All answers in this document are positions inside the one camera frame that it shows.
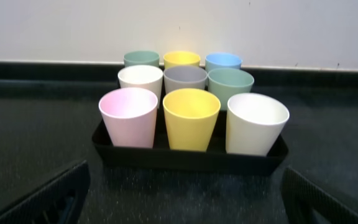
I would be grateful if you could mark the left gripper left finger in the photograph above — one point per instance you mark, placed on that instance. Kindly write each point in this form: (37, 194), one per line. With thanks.
(42, 199)

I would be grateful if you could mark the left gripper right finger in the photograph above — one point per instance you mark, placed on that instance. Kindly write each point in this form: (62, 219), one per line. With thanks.
(309, 202)

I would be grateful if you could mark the white cup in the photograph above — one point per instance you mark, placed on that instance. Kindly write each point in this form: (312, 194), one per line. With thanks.
(250, 133)
(140, 77)

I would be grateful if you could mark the pink cup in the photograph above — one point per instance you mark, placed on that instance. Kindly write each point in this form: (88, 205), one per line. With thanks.
(129, 124)

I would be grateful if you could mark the yellow cup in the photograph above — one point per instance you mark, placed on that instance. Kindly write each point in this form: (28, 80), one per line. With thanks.
(190, 130)
(181, 58)

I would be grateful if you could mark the black tray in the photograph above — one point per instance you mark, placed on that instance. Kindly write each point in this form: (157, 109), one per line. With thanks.
(182, 161)

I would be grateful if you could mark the green cup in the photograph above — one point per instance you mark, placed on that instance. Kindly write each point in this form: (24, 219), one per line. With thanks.
(228, 82)
(141, 57)

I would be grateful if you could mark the blue cup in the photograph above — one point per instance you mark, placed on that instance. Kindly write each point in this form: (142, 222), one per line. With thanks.
(222, 60)

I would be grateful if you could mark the grey cup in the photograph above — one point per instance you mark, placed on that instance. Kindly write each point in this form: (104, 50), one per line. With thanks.
(185, 77)

